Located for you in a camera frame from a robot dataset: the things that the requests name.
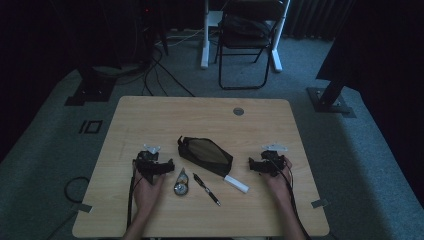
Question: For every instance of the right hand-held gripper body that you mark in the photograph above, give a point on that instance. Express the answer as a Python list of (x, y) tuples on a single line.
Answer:
[(270, 165)]

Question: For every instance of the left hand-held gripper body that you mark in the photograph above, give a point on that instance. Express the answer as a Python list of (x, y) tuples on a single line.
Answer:
[(150, 166)]

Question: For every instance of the white eraser stick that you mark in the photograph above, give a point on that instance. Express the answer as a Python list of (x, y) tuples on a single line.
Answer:
[(236, 184)]

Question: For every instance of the black mesh pencil pouch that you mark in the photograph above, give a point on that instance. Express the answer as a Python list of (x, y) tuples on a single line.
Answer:
[(206, 155)]

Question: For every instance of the black pen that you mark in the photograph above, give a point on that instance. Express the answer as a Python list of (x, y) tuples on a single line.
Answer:
[(206, 188)]

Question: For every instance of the person's right hand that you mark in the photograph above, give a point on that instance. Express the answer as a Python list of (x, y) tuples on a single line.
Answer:
[(282, 185)]

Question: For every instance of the person's left hand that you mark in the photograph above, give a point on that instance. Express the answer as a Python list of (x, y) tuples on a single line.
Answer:
[(148, 196)]

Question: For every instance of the grey tape strip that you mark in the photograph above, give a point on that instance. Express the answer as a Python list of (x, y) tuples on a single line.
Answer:
[(85, 208), (319, 203)]

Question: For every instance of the grey round table grommet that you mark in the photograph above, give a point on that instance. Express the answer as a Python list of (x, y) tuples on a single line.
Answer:
[(238, 111)]

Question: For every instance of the black metal stand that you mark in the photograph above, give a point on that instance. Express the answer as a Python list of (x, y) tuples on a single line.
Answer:
[(91, 90), (330, 96)]

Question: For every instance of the black folding chair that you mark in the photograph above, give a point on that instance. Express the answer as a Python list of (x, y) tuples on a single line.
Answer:
[(243, 43)]

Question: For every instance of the dark bag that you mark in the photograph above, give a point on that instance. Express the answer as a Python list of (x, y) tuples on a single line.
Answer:
[(245, 25)]

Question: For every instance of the dark curtain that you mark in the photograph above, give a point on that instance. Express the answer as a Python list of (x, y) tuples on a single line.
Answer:
[(313, 20)]

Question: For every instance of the white desk frame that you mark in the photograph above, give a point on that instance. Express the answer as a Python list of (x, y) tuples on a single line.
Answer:
[(205, 50)]

